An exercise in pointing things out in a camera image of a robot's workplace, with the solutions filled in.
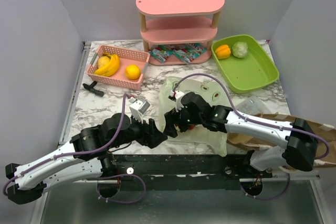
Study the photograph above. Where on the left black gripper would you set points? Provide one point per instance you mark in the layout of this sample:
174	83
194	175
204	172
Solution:
150	136

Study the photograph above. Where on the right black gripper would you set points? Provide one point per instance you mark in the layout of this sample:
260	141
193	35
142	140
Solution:
175	117

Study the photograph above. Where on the avocado print plastic bag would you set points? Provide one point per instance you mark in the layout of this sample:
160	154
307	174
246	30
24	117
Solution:
213	94

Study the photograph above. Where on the yellow banana bunch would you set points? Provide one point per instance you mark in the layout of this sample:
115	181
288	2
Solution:
109	69

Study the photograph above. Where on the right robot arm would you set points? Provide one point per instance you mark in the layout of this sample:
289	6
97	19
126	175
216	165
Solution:
294	143

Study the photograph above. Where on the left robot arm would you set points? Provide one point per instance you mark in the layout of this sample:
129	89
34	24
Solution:
84	156

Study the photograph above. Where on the brown paper bag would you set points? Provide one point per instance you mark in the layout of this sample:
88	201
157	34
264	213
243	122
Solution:
248	143

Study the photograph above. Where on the orange fruit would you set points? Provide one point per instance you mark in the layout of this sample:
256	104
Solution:
132	72

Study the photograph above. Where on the pink perforated basket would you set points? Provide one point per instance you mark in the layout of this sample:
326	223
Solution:
127	57

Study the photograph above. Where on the cherry mint candy packet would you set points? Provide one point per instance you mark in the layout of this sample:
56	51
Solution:
161	52

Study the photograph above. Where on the clear plastic container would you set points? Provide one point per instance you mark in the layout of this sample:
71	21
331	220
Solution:
252	106

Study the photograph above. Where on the green plastic tray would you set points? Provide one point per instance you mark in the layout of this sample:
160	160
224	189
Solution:
248	74

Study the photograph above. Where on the yellow bell pepper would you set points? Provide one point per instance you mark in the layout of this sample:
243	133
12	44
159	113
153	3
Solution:
223	52

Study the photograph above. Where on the yellow lemon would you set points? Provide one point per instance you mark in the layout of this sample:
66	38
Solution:
103	60

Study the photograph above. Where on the green cabbage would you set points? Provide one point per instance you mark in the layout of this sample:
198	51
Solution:
240	49

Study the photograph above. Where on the pink three-tier shelf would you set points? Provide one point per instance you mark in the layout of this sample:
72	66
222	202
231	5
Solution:
164	22

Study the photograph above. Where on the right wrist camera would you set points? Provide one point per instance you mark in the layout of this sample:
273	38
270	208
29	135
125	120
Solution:
177	96

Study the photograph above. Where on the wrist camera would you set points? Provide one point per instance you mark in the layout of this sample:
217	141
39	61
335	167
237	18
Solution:
138	107
177	96

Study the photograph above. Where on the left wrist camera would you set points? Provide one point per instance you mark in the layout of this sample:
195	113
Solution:
138	107

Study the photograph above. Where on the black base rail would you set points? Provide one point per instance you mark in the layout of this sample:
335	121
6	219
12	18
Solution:
179	172

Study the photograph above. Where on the black T-handle tool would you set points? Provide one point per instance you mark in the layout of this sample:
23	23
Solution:
91	88

